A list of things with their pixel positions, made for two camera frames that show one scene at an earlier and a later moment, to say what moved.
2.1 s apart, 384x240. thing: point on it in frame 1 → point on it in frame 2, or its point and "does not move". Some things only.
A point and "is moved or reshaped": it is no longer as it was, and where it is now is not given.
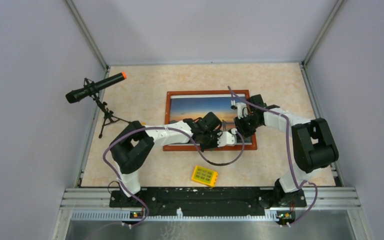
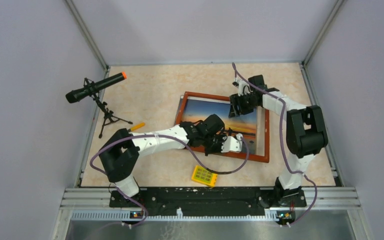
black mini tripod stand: (109, 118) does not move
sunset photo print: (183, 107) is moved or reshaped
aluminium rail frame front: (341, 203) does not move
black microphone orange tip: (74, 95) does not move
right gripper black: (240, 129) → (235, 100)
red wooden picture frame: (252, 146) → (252, 156)
